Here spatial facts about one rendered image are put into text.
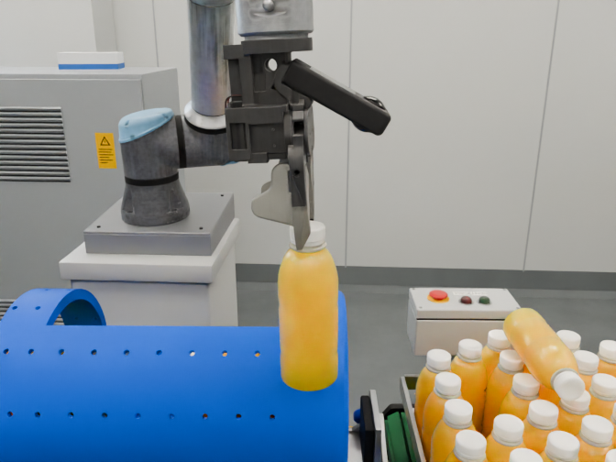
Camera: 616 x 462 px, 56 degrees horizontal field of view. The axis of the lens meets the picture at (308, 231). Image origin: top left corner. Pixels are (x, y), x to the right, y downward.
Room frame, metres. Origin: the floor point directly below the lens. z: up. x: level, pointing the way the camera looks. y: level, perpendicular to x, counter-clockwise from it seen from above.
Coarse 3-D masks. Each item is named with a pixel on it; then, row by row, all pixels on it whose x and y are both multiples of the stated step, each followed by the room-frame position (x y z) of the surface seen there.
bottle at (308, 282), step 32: (288, 256) 0.58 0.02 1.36; (320, 256) 0.58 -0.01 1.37; (288, 288) 0.57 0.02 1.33; (320, 288) 0.56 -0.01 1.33; (288, 320) 0.57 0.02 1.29; (320, 320) 0.56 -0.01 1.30; (288, 352) 0.57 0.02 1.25; (320, 352) 0.56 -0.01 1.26; (288, 384) 0.57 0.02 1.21; (320, 384) 0.56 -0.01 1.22
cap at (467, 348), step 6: (462, 342) 0.88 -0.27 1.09; (468, 342) 0.88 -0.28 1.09; (474, 342) 0.88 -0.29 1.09; (462, 348) 0.86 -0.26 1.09; (468, 348) 0.85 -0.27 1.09; (474, 348) 0.85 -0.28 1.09; (480, 348) 0.86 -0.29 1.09; (462, 354) 0.86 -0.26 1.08; (468, 354) 0.85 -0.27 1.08; (474, 354) 0.85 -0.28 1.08; (480, 354) 0.86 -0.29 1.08
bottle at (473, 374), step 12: (456, 360) 0.86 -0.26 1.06; (468, 360) 0.85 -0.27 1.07; (480, 360) 0.86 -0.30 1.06; (456, 372) 0.85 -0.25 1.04; (468, 372) 0.84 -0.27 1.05; (480, 372) 0.84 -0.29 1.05; (468, 384) 0.84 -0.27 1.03; (480, 384) 0.84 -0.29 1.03; (468, 396) 0.83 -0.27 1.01; (480, 396) 0.84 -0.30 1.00; (480, 408) 0.84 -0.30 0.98; (480, 420) 0.84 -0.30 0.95; (480, 432) 0.85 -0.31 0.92
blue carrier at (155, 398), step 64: (64, 320) 0.87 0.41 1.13; (0, 384) 0.63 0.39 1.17; (64, 384) 0.63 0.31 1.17; (128, 384) 0.63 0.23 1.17; (192, 384) 0.63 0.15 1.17; (256, 384) 0.63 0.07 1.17; (0, 448) 0.61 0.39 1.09; (64, 448) 0.61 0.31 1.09; (128, 448) 0.60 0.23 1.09; (192, 448) 0.60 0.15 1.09; (256, 448) 0.60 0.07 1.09; (320, 448) 0.60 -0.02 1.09
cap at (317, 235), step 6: (312, 222) 0.61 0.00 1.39; (318, 222) 0.60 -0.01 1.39; (312, 228) 0.58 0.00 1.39; (318, 228) 0.58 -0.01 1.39; (324, 228) 0.59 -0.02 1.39; (312, 234) 0.57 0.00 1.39; (318, 234) 0.58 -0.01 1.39; (324, 234) 0.59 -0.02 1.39; (294, 240) 0.58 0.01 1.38; (312, 240) 0.57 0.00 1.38; (318, 240) 0.58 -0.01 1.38; (306, 246) 0.57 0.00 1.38; (312, 246) 0.58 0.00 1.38
